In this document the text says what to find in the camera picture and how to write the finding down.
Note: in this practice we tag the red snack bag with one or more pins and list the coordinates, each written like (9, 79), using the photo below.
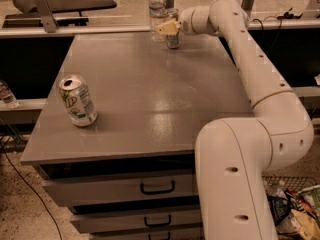
(297, 202)

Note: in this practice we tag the top grey drawer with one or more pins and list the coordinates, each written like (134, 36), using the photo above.
(104, 189)

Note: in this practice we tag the clear plastic water bottle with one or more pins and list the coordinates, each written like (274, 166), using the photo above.
(157, 9)

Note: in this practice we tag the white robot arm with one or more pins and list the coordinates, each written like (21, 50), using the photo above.
(231, 154)

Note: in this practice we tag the green white snack bag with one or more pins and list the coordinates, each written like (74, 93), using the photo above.
(311, 195)

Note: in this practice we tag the silver blue redbull can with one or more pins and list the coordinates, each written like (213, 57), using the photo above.
(172, 40)

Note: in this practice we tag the green white 7up can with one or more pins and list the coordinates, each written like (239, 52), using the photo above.
(75, 95)

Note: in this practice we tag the grey drawer cabinet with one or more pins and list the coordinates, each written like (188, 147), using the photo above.
(151, 103)

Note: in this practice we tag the dark blue snack bag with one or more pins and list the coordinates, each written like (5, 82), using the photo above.
(279, 204)

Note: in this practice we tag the plastic bottle at left edge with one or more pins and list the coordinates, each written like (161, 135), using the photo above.
(7, 96)

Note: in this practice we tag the left metal bracket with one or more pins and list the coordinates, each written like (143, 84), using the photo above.
(48, 21)

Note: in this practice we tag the tan snack bag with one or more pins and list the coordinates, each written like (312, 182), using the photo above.
(299, 223)

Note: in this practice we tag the middle grey drawer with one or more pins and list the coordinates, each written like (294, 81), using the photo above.
(142, 219)

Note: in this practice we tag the wire basket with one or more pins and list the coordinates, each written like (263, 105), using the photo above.
(294, 183)

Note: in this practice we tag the grey drawer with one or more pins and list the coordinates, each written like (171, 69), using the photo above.
(104, 189)
(178, 232)
(142, 219)

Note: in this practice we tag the bottom grey drawer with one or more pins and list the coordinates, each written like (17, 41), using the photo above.
(178, 232)

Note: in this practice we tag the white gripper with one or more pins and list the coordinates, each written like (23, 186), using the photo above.
(185, 20)

